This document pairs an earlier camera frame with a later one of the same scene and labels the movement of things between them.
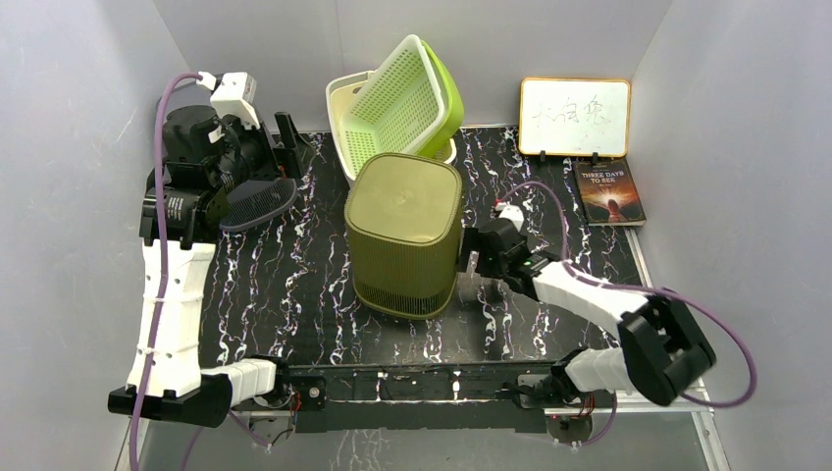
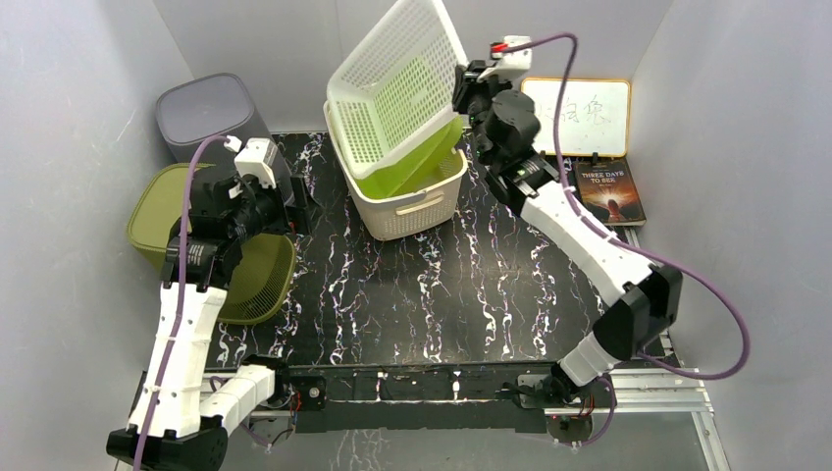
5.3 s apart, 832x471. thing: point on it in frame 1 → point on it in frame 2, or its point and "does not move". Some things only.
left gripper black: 292,159 → 298,216
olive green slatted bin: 403,218 → 160,200
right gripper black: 472,242 → 469,85
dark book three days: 608,193 does not move
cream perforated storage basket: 340,93 → 411,215
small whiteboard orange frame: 575,117 does not move
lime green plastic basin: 452,93 → 418,170
